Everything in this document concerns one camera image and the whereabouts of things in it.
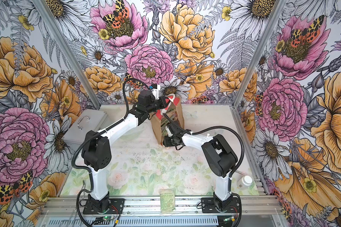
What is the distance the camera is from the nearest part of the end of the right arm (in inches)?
28.5

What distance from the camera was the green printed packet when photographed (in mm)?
730

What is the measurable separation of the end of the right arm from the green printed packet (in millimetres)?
241
